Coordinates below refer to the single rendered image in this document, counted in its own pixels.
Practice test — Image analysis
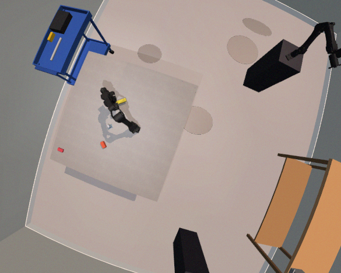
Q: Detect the orange flat bar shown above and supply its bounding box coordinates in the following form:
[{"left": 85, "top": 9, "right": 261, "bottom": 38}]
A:
[{"left": 100, "top": 141, "right": 107, "bottom": 148}]

